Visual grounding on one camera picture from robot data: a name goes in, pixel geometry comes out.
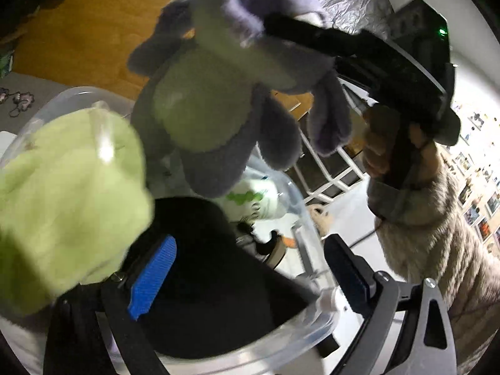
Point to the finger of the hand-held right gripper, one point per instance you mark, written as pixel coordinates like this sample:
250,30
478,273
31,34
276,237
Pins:
308,37

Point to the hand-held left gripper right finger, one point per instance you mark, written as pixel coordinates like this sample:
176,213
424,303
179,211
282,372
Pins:
347,277

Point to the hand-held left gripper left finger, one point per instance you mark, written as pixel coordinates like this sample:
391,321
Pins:
152,281

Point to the clear plastic storage container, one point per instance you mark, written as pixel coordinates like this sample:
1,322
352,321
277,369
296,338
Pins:
281,343

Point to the purple and green plush toy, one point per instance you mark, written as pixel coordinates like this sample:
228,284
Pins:
218,78

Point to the person's right forearm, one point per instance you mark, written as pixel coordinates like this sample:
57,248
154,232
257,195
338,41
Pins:
429,250

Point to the person's right hand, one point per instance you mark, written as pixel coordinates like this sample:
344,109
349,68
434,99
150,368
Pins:
377,144

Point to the silver foil sheet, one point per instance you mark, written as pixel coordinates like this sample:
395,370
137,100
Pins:
351,0

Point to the white packet with green print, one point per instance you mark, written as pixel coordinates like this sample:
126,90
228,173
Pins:
258,199

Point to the wall photo collage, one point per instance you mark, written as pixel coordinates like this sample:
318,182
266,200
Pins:
472,211

